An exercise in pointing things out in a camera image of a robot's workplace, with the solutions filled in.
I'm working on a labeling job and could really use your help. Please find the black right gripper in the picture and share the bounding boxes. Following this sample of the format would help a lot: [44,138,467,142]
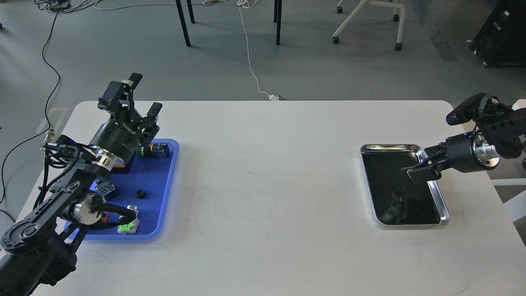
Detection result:
[401,132,501,184]

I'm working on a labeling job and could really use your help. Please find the white rolling chair base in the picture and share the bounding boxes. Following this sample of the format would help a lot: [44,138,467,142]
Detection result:
[332,0,406,51]

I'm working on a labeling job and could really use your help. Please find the silver metal tray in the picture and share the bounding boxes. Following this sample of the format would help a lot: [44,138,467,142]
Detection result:
[360,144,450,228]

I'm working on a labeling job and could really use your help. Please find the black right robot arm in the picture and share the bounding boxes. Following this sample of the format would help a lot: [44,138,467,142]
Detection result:
[400,92,526,183]

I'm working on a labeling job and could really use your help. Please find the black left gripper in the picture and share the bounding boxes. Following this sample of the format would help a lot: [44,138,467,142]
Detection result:
[88,73,163,170]

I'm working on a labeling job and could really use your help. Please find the black and red connector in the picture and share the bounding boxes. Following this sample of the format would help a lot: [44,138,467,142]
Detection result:
[99,213,111,227]

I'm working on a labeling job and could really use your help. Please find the grey blue small connector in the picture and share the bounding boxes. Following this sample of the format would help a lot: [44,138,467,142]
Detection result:
[95,179,120,201]

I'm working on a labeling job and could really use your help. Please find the black table legs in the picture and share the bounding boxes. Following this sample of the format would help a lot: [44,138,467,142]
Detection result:
[175,0,283,47]

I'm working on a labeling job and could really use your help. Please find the white object at right edge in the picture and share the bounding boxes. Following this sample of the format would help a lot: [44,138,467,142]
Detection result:
[512,99,526,110]

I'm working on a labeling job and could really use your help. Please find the white cable on floor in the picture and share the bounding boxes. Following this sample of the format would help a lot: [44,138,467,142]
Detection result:
[95,0,280,101]

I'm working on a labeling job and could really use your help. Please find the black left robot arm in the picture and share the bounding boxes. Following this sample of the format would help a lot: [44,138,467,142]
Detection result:
[1,73,163,296]

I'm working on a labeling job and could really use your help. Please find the blue plastic tray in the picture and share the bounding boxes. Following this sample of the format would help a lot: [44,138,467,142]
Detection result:
[84,139,179,241]

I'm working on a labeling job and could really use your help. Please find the black equipment case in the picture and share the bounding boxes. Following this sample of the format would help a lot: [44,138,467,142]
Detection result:
[470,0,526,67]

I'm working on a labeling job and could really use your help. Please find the green and grey connector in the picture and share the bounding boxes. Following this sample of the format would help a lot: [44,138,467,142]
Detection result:
[117,205,140,235]

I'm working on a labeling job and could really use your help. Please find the black connector with yellow green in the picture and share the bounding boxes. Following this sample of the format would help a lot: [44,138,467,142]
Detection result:
[136,142,170,159]

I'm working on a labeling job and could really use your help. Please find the black cable on floor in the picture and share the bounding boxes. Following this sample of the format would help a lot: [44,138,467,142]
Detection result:
[0,0,93,222]

